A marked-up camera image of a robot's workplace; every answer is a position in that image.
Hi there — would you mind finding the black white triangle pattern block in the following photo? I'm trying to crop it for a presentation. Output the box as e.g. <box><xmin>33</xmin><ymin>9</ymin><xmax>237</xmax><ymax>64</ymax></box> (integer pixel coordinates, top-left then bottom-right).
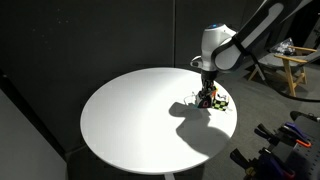
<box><xmin>194</xmin><ymin>90</ymin><xmax>214</xmax><ymax>110</ymax></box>

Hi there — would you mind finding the black white green checkered block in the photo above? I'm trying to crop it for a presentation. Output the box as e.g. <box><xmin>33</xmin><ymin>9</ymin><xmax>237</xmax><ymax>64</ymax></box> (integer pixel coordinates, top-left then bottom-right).
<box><xmin>211</xmin><ymin>94</ymin><xmax>232</xmax><ymax>112</ymax></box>

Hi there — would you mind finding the black clamp handle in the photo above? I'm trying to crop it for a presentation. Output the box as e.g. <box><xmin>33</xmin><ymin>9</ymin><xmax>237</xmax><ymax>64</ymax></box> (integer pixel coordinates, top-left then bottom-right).
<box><xmin>290</xmin><ymin>110</ymin><xmax>320</xmax><ymax>123</ymax></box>

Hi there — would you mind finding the crumpled clear plastic bag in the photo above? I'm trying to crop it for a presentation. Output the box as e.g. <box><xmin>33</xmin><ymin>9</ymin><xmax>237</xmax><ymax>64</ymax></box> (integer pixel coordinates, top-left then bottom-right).
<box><xmin>270</xmin><ymin>37</ymin><xmax>296</xmax><ymax>56</ymax></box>

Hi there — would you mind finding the wooden lounge chair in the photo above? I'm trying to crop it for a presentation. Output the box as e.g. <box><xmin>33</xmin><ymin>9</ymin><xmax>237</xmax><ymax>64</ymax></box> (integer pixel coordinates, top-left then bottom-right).
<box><xmin>247</xmin><ymin>45</ymin><xmax>320</xmax><ymax>100</ymax></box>

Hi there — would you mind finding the purple black spring clamp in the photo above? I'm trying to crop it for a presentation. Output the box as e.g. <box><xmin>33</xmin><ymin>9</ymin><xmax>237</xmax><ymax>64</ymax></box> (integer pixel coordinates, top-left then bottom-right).
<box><xmin>230</xmin><ymin>148</ymin><xmax>297</xmax><ymax>180</ymax></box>
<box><xmin>254</xmin><ymin>121</ymin><xmax>313</xmax><ymax>149</ymax></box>

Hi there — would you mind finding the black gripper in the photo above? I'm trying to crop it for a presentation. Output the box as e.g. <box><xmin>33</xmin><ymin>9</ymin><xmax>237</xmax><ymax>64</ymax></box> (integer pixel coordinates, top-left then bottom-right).
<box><xmin>199</xmin><ymin>70</ymin><xmax>218</xmax><ymax>98</ymax></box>

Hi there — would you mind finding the black perforated board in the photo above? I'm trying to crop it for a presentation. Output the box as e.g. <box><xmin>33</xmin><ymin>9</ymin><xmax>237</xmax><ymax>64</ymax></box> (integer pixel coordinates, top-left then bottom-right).
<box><xmin>273</xmin><ymin>115</ymin><xmax>320</xmax><ymax>180</ymax></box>

